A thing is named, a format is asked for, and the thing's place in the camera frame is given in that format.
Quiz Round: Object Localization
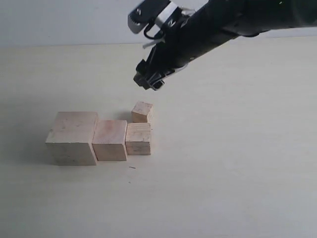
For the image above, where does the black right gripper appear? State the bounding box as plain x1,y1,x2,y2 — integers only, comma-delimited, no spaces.
133,4,238,91

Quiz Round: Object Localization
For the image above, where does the third largest wooden cube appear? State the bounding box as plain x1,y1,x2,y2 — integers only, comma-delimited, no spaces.
125,122,152,155

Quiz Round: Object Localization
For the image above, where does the second largest wooden cube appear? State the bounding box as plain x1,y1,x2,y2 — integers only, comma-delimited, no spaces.
92,120,127,162

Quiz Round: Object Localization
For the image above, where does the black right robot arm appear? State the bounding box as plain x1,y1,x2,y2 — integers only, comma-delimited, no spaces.
127,0,317,90

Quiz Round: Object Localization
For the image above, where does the smallest wooden cube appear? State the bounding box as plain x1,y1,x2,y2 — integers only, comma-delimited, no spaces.
131,101,154,123

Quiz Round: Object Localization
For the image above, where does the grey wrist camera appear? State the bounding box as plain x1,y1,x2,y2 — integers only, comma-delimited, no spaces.
127,0,182,34

